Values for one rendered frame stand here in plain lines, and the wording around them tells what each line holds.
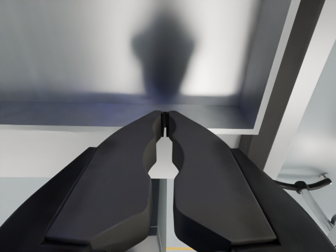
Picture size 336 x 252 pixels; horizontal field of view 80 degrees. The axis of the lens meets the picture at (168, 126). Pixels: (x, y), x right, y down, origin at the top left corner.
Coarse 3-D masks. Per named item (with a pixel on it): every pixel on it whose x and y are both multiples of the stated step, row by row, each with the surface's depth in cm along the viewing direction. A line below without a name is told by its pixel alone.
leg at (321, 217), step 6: (300, 192) 130; (306, 192) 127; (306, 198) 125; (312, 198) 123; (312, 204) 120; (312, 210) 119; (318, 210) 116; (318, 216) 115; (324, 216) 113; (324, 222) 111; (330, 222) 110; (324, 228) 110; (330, 228) 108
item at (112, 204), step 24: (144, 120) 10; (120, 144) 9; (144, 144) 9; (96, 168) 8; (120, 168) 8; (144, 168) 8; (72, 192) 7; (96, 192) 7; (120, 192) 7; (144, 192) 7; (72, 216) 6; (96, 216) 6; (120, 216) 6; (144, 216) 6; (48, 240) 6; (72, 240) 5; (96, 240) 6; (120, 240) 6
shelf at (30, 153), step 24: (312, 48) 14; (312, 72) 14; (288, 120) 17; (0, 144) 18; (24, 144) 18; (48, 144) 18; (72, 144) 18; (96, 144) 18; (168, 144) 18; (288, 144) 18; (0, 168) 20; (24, 168) 20; (48, 168) 20; (168, 168) 20; (264, 168) 19
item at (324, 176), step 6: (324, 174) 141; (276, 180) 136; (324, 180) 136; (330, 180) 136; (282, 186) 133; (288, 186) 132; (294, 186) 132; (300, 186) 130; (306, 186) 130; (312, 186) 132; (318, 186) 133
